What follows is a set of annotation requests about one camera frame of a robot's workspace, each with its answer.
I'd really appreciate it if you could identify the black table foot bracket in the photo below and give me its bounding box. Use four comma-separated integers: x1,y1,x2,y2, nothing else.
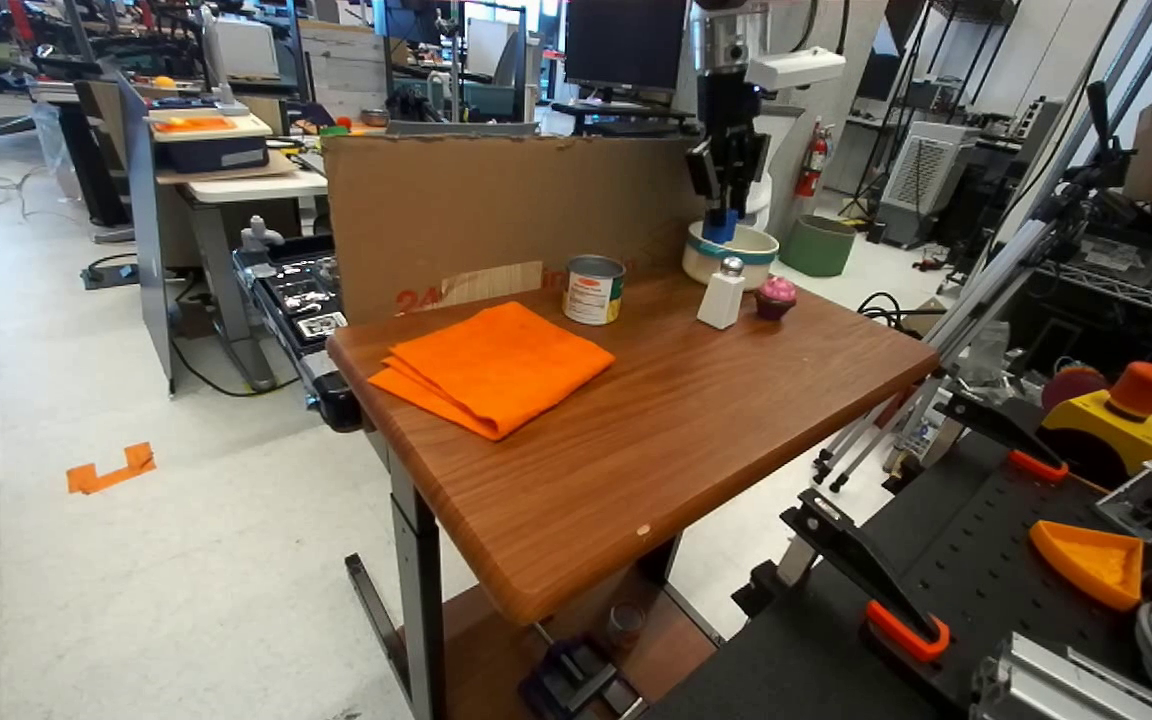
516,630,642,720

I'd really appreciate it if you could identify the brown wooden base board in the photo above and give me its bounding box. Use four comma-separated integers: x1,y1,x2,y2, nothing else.
438,578,720,720

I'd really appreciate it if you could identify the black computer monitor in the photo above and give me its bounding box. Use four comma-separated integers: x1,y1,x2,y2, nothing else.
558,0,692,100

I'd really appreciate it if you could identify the white bowl with teal rim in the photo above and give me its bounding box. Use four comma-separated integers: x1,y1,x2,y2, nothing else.
681,214,782,293

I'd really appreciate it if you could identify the white top office desk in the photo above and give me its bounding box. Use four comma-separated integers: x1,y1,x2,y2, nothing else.
151,156,336,390

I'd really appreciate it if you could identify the black clamp with orange handle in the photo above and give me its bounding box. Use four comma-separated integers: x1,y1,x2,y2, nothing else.
780,483,957,672
933,377,1076,488

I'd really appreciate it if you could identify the pink toy cupcake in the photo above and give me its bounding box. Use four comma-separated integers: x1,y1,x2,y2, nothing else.
752,270,798,322

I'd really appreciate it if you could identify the grey office partition panel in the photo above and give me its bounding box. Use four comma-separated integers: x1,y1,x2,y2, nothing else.
111,73,184,401

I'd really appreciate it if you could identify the red fire extinguisher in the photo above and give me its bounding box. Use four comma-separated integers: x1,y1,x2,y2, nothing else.
791,121,835,203

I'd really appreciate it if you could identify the tin can with yellow label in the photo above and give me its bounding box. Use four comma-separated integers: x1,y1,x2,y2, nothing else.
558,251,630,333

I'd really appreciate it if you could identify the black box on table edge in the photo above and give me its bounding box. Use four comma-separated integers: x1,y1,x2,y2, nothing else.
304,369,370,436

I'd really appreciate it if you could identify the yellow emergency stop button box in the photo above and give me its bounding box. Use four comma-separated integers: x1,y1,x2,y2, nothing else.
1037,356,1152,481

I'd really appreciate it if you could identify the blue small cup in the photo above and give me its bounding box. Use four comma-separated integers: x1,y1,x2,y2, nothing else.
702,203,744,249

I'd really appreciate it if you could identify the white salt shaker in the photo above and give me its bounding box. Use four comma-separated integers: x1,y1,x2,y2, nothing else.
692,251,752,333

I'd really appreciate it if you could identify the black tray with parts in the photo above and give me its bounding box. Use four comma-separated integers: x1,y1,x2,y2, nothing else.
234,249,356,353

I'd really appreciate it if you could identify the dark red round object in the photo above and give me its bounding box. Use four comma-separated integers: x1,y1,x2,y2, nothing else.
1039,356,1108,410

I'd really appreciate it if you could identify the green bin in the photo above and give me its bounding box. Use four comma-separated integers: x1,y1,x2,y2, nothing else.
777,210,861,279

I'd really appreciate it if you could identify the black box with orange top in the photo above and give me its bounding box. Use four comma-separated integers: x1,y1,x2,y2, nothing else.
146,107,274,177

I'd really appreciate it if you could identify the orange wedge block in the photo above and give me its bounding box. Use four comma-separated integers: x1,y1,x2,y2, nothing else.
1027,517,1152,615

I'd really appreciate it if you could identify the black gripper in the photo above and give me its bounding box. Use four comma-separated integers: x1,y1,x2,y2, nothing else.
685,68,769,232

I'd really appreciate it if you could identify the silver tripod stand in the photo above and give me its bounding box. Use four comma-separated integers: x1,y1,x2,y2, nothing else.
813,0,1152,498

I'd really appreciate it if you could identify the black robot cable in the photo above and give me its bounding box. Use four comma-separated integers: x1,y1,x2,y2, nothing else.
791,0,868,58

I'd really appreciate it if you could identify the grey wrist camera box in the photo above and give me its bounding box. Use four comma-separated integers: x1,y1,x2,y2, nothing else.
749,46,847,96

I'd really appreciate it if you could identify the orange folded cloth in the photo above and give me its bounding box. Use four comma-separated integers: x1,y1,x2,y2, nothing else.
362,298,619,445

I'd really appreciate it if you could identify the black table leg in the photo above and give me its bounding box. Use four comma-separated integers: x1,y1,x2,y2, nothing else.
637,535,685,593
339,451,456,720

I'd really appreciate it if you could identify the brown cardboard backboard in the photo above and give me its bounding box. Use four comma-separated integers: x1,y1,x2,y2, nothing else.
322,128,717,333

